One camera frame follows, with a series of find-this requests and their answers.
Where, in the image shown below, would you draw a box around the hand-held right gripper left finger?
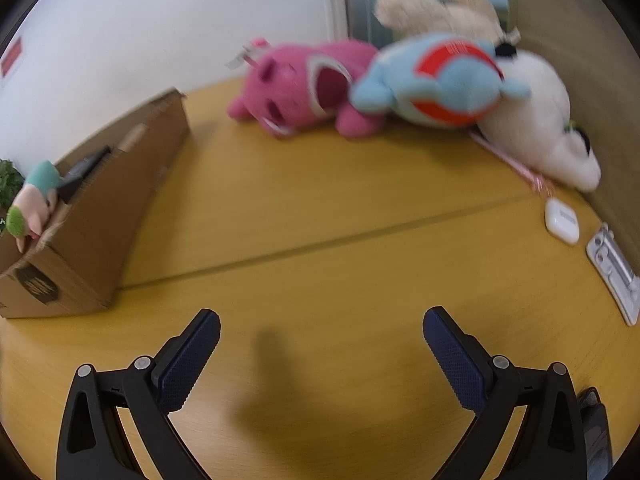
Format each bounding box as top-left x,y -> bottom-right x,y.
56,308 -> 222,480

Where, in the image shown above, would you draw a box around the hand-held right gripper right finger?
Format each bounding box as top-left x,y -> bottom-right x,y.
422,306 -> 587,480

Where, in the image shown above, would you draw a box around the brown cardboard box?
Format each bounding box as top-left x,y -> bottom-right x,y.
0,87 -> 191,320

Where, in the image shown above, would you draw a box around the teal and pink plush doll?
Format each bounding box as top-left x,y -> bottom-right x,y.
6,160 -> 62,253

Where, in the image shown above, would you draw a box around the wooden desktop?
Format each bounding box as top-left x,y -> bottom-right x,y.
0,77 -> 640,480

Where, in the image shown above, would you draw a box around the dark grey object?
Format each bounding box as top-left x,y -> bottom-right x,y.
577,386 -> 613,480

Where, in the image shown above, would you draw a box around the white earbuds case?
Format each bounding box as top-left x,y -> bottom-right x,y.
544,197 -> 581,246

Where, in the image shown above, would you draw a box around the silver metal device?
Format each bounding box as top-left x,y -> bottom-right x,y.
586,222 -> 640,327

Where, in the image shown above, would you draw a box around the small black device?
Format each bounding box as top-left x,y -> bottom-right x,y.
57,175 -> 86,206

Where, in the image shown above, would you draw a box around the green potted plant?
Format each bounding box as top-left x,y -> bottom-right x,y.
0,159 -> 26,233

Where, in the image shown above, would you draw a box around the white plush toy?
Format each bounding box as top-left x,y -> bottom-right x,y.
472,42 -> 602,193

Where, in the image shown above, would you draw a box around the blue plush toy red stripes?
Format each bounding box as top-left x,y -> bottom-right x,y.
349,32 -> 532,131

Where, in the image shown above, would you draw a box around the pink plush toy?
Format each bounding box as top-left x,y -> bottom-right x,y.
225,39 -> 386,140

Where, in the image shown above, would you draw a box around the beige plush toy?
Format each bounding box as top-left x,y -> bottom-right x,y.
374,0 -> 521,48

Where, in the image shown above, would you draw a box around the pink strap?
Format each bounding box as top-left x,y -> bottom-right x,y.
470,130 -> 556,196

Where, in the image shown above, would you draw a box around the red wall sign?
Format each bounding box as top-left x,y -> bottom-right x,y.
0,37 -> 26,78

